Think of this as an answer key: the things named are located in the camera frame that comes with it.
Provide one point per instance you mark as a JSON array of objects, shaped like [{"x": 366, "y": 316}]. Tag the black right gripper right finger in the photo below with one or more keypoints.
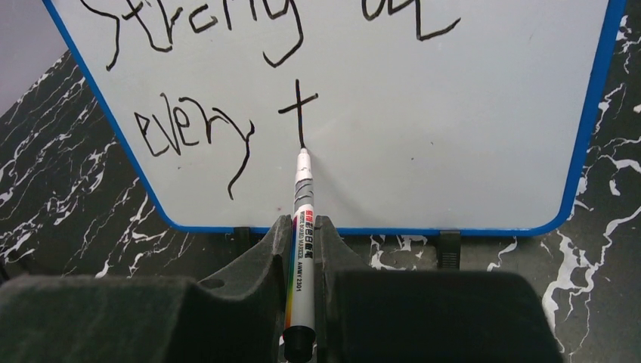
[{"x": 445, "y": 315}]

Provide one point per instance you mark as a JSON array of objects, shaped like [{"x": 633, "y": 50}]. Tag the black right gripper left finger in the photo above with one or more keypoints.
[{"x": 234, "y": 315}]

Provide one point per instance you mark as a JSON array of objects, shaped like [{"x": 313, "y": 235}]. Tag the white marker pen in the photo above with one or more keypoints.
[{"x": 299, "y": 330}]

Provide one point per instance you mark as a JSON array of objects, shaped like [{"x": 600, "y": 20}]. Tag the blue framed whiteboard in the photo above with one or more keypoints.
[{"x": 419, "y": 116}]

